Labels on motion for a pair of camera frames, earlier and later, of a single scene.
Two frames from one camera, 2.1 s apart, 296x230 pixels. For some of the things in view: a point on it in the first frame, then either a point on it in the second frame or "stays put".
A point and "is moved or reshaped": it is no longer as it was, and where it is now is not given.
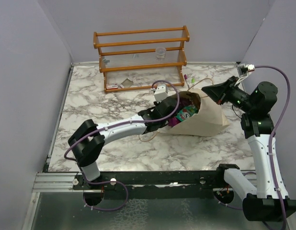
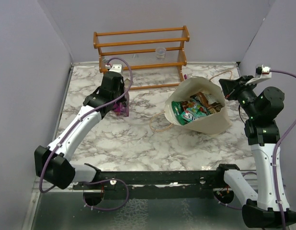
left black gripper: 156,104 to 122,86
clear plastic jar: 160,52 stays put
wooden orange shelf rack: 139,49 stays put
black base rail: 154,185 stays put
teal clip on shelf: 105,61 stays put
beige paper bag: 210,120 is moved or reshaped
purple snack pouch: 173,121 to 121,109
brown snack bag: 187,98 to 209,101
